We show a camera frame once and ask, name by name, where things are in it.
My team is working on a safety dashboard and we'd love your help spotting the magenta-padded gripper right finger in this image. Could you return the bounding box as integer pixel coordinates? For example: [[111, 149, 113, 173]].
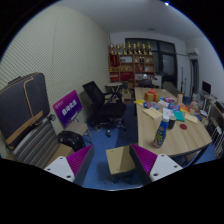
[[129, 143, 184, 186]]

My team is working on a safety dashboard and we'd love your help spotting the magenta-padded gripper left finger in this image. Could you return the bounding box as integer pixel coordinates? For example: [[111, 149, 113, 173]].
[[43, 144, 95, 187]]

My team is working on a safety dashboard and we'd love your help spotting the blue drink bottle white cap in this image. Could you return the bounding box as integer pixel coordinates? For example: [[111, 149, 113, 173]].
[[152, 114, 170, 149]]

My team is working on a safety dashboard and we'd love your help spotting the black bag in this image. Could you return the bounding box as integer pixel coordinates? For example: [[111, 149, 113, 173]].
[[57, 130, 87, 153]]

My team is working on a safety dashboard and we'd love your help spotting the silver ribbed suitcase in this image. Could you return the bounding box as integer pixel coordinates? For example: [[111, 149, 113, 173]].
[[12, 116, 60, 169]]

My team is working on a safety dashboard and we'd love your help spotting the light wooden box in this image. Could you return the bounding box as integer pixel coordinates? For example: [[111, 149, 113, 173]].
[[105, 144, 137, 184]]

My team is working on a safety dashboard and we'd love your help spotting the beige envelope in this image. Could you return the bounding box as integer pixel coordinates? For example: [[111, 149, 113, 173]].
[[142, 107, 163, 120]]

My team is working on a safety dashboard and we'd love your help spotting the beige book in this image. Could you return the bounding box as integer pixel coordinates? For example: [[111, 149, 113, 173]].
[[184, 113, 199, 124]]

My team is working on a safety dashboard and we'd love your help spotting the purple sign board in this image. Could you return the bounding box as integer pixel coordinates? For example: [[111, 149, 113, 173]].
[[52, 89, 84, 129]]

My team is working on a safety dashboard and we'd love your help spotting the small upright orange card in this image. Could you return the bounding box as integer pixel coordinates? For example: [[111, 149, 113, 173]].
[[176, 93, 184, 106]]

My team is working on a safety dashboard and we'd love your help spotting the yellow gift box red ribbon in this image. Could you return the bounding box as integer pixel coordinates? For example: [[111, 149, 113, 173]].
[[143, 88, 158, 103]]

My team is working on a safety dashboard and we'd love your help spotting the black office chair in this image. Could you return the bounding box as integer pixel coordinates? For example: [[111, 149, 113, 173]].
[[82, 80, 128, 138]]

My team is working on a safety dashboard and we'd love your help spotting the dark bag with tan trim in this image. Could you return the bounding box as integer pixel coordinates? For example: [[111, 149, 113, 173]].
[[0, 72, 51, 151]]

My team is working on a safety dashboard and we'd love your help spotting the computer monitor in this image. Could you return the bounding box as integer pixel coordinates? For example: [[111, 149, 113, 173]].
[[201, 80, 212, 95]]

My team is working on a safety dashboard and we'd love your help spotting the small round table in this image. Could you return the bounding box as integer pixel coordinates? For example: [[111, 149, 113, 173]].
[[104, 82, 124, 94]]

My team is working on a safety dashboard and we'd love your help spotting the black framed glass door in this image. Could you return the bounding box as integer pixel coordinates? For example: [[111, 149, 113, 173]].
[[124, 37, 178, 89]]

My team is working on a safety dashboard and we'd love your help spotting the wooden shelf unit with trophies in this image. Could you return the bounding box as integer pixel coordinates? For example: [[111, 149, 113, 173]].
[[108, 42, 157, 89]]

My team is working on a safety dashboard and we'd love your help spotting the white air conditioner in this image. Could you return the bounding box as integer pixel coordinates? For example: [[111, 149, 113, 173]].
[[186, 48, 200, 57]]

